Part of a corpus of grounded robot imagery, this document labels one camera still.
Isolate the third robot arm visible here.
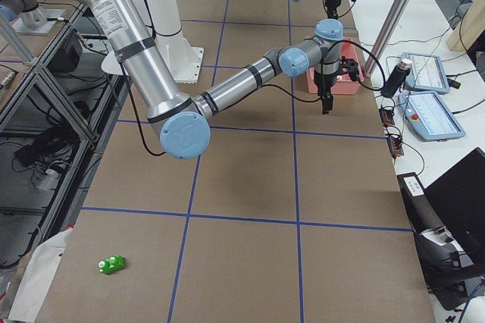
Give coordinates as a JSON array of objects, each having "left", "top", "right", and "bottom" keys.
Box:
[{"left": 1, "top": 0, "right": 47, "bottom": 30}]

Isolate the pink plastic box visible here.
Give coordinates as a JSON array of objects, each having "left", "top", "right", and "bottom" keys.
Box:
[{"left": 306, "top": 42, "right": 364, "bottom": 96}]

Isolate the dark box with label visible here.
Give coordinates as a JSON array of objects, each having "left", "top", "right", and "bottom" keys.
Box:
[{"left": 396, "top": 172, "right": 444, "bottom": 234}]

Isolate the grey usb hub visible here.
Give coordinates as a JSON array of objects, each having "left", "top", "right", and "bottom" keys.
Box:
[
  {"left": 386, "top": 133, "right": 404, "bottom": 159},
  {"left": 379, "top": 107, "right": 395, "bottom": 127}
]

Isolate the black bottle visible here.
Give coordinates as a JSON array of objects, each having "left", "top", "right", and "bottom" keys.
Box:
[{"left": 380, "top": 58, "right": 412, "bottom": 98}]

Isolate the teach pendant tablet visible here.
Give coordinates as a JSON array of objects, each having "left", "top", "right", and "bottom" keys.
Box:
[
  {"left": 401, "top": 52, "right": 450, "bottom": 94},
  {"left": 398, "top": 91, "right": 466, "bottom": 142}
]

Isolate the black laptop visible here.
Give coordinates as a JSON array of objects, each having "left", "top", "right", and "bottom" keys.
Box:
[{"left": 424, "top": 147, "right": 484, "bottom": 262}]

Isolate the green block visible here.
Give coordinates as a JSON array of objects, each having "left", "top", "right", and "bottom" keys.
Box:
[{"left": 98, "top": 255, "right": 125, "bottom": 274}]

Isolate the aluminium frame post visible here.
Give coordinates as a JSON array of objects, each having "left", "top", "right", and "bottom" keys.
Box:
[{"left": 364, "top": 0, "right": 409, "bottom": 77}]

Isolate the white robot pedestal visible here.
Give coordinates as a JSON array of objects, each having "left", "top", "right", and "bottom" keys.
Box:
[{"left": 101, "top": 0, "right": 205, "bottom": 84}]

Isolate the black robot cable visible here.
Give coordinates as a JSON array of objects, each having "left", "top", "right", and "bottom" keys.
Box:
[{"left": 120, "top": 61, "right": 170, "bottom": 157}]

